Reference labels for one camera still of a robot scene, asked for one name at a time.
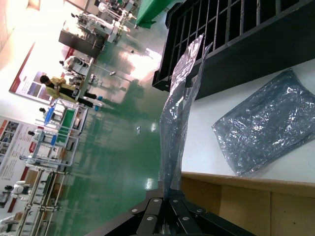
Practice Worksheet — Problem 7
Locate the white frame rack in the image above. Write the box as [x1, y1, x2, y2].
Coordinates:
[26, 127, 80, 173]

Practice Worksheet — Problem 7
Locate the crinkled grey antistatic bag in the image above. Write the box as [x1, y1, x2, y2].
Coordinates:
[211, 67, 315, 177]

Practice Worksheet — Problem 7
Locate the person in yellow shirt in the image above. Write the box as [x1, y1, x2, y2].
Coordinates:
[39, 75, 99, 109]

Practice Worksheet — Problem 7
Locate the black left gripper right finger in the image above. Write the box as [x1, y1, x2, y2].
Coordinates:
[167, 189, 249, 236]

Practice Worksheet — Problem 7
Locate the dark antistatic bag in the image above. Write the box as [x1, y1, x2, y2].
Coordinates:
[158, 33, 214, 197]

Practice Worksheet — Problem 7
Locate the black cabinet workstation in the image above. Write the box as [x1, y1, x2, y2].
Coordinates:
[58, 21, 109, 57]

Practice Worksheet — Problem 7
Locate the wall info poster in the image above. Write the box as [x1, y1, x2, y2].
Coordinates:
[0, 115, 34, 177]

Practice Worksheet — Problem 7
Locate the pole stand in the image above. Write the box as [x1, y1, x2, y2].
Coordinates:
[92, 64, 118, 76]

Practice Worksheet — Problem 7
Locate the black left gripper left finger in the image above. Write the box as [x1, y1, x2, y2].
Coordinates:
[82, 191, 164, 236]

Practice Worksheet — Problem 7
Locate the red framed wall poster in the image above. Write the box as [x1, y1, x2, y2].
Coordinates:
[8, 41, 54, 101]

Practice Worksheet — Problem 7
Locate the cart with blue green bins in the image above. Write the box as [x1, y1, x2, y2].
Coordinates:
[35, 99, 89, 136]

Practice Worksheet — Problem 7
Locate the brown cardboard box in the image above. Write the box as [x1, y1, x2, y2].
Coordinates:
[181, 171, 315, 236]

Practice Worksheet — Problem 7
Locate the roller conveyor frame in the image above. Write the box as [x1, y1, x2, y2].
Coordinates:
[19, 169, 72, 236]

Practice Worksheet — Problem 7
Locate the green cloth covered table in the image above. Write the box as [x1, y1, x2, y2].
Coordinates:
[135, 0, 170, 28]

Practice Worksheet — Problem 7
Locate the white lab equipment cluster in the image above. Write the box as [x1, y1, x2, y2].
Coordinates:
[73, 0, 138, 44]

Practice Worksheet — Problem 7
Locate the black slotted plastic container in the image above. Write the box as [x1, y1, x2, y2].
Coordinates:
[151, 0, 315, 100]

